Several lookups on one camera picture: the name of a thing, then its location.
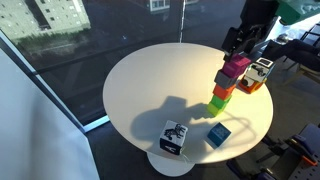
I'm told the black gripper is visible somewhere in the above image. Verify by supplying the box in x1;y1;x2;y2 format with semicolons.
221;0;280;63

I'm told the pink block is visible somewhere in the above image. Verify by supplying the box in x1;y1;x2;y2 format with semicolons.
221;54;252;79

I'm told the gray block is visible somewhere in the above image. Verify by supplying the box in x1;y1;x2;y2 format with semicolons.
213;69;238;90

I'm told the orange block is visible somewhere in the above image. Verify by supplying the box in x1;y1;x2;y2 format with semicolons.
212;83;236;101

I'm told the dark green block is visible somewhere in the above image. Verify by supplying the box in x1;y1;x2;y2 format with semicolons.
209;94;233;110

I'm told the lime green block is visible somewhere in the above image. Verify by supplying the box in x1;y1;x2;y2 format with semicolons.
206;101;229;118

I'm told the blue block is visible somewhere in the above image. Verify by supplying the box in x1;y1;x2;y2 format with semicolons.
207;122;232;147

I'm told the white black square soft cube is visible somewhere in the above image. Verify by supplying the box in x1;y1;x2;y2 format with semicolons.
246;57;275;84

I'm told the shiny metal knob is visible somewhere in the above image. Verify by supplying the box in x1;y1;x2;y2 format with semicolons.
276;33;292;44

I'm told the black chair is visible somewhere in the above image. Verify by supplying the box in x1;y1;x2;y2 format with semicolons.
261;38;320;72

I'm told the vertical window mullion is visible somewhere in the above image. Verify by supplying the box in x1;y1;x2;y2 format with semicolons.
179;0;186;44

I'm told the navy white animal soft cube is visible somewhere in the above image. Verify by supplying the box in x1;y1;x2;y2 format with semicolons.
159;120;189;156

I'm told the purple orange clamp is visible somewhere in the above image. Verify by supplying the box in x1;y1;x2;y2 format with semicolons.
287;133;318;168

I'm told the blue perforated metal stand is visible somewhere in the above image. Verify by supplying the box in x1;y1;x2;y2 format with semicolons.
273;123;320;180

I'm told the white round table base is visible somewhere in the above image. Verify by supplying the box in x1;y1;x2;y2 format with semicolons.
146;151;196;178

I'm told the beige building outside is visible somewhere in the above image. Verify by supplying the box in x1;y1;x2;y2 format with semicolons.
0;0;92;42

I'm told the dark diagonal window frame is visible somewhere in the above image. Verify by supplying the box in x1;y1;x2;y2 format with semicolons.
0;30;87;134

